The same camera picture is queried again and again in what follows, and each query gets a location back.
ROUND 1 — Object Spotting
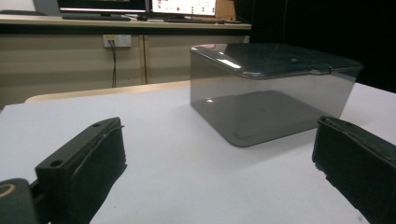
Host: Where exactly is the long wooden desk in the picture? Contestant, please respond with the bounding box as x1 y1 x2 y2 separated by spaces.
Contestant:
0 13 252 110

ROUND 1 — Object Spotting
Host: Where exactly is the black keyboard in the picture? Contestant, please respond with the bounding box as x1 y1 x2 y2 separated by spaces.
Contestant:
163 17 226 25

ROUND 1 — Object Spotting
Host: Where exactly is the transparent grey plastic box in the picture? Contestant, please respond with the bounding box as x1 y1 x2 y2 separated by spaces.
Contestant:
190 42 364 147

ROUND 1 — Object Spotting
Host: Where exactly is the black power cable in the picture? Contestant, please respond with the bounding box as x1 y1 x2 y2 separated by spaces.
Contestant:
107 39 118 89

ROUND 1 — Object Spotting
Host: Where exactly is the transparent grey box lid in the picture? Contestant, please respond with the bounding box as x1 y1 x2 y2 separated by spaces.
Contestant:
190 42 364 80

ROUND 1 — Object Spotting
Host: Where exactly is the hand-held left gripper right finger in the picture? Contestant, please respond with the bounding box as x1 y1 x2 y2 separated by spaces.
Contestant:
312 116 396 224

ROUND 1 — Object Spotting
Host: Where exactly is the grey laptop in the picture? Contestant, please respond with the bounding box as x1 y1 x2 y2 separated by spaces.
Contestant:
32 0 63 17

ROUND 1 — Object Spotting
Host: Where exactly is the white wall socket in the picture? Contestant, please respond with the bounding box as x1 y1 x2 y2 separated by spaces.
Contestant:
103 34 133 49

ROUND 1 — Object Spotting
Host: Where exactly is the dark screen monitor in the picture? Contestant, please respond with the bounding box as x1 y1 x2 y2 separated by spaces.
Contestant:
56 0 148 22

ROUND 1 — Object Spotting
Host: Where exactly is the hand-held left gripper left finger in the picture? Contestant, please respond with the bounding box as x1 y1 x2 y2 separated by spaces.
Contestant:
35 117 128 224

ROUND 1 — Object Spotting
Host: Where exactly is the brown cardboard box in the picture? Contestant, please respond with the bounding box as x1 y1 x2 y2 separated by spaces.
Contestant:
215 0 237 22

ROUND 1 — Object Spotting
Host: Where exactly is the bright screen monitor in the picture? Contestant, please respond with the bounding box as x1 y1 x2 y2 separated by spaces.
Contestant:
150 0 218 18

